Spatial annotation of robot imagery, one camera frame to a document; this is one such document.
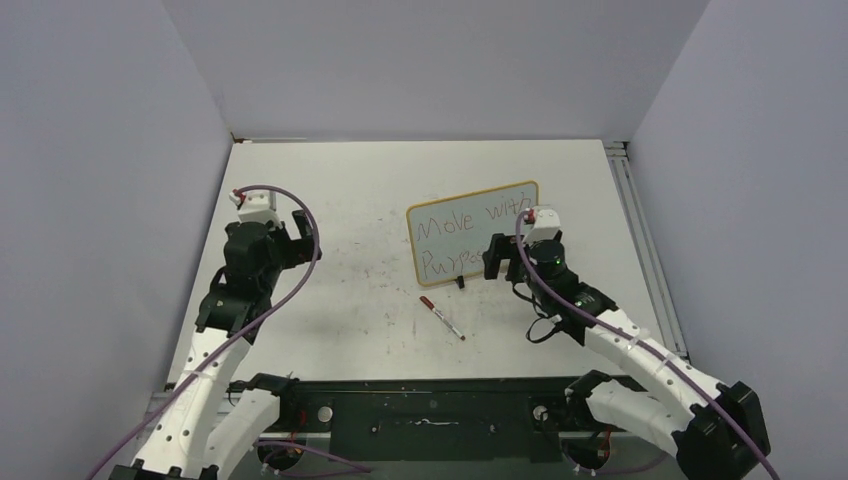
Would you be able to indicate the red capped whiteboard marker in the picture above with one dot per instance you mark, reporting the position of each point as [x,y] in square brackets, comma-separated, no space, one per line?
[442,317]

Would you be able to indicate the aluminium frame rail right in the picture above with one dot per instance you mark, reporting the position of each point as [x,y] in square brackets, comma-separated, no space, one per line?
[657,286]

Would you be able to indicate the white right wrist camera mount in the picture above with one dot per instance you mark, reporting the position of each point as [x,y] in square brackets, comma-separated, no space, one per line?
[543,223]

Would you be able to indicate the yellow framed whiteboard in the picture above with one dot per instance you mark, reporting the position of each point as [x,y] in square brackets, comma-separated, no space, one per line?
[448,236]

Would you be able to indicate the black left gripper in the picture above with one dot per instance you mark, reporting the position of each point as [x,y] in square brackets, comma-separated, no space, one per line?
[298,251]

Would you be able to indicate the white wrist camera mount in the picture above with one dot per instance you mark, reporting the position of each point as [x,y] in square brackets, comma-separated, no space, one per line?
[258,206]
[543,223]

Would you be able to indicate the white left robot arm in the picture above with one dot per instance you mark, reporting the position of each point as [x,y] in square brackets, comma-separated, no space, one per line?
[186,441]

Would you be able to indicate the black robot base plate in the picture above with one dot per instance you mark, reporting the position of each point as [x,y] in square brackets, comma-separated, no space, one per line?
[435,420]

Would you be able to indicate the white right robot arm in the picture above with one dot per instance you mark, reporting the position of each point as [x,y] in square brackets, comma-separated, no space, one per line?
[713,430]

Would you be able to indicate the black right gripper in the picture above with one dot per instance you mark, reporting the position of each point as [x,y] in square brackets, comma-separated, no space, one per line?
[494,255]

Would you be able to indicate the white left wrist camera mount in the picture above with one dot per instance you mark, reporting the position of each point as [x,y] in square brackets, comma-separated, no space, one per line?
[258,206]

